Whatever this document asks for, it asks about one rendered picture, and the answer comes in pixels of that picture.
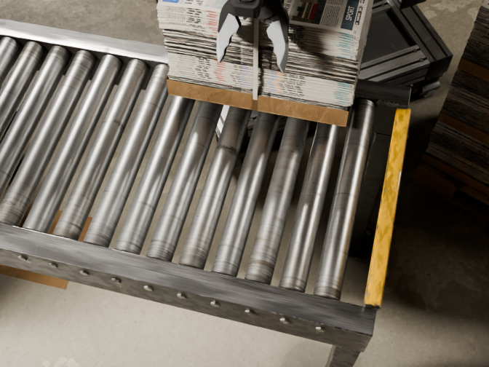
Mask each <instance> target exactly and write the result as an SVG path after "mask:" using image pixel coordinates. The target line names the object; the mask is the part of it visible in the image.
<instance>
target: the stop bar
mask: <svg viewBox="0 0 489 367"><path fill-rule="evenodd" d="M410 115H411V109H410V108H403V107H397V110H396V114H395V118H394V126H393V130H392V135H391V143H390V148H389V156H388V161H387V166H386V174H385V179H384V183H383V191H382V196H381V204H380V209H379V214H378V222H377V226H376V231H375V239H374V243H373V252H372V256H371V261H370V269H369V274H368V279H367V287H366V291H365V300H364V304H363V307H364V308H366V309H372V310H375V311H379V310H380V309H381V305H382V300H383V290H384V286H385V280H386V277H387V276H388V271H387V266H388V261H389V252H390V247H391V239H392V233H393V228H394V220H395V214H396V209H397V200H398V195H399V186H400V181H401V176H402V167H403V162H404V157H405V148H406V143H407V139H408V138H409V135H408V129H409V124H410Z"/></svg>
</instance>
